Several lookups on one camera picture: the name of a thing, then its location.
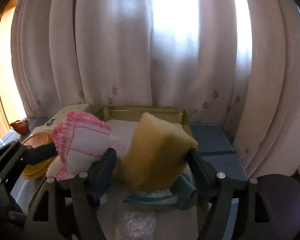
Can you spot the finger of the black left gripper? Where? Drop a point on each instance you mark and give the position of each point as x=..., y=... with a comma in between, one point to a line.
x=35, y=155

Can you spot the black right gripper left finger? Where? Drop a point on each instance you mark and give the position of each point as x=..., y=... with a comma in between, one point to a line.
x=101, y=173

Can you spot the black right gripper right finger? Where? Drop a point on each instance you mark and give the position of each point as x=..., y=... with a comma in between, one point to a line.
x=203, y=173

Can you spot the teal cloth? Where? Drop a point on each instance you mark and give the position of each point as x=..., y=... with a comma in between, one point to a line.
x=185, y=191

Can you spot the red velvet drawstring pouch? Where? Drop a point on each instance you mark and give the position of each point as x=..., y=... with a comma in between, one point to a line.
x=21, y=126

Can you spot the white pink knitted cloth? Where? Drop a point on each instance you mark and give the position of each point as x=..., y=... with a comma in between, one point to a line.
x=80, y=141

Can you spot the yellow plush cloth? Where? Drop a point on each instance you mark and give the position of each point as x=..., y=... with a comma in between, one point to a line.
x=157, y=155

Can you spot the white teal plastic package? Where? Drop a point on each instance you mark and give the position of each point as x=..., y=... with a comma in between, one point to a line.
x=161, y=197

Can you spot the round gold pink tin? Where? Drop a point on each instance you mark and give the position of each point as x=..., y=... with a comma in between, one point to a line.
x=32, y=172

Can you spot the white tissue box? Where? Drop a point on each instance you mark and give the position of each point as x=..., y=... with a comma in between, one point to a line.
x=60, y=116

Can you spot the gold metal tray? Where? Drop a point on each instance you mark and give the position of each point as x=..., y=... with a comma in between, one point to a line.
x=67, y=209

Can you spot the dark purple round stool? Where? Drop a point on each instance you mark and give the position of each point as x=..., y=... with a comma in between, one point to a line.
x=283, y=195

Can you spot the pale pink curtain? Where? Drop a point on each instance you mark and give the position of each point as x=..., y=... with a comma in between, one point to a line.
x=235, y=63

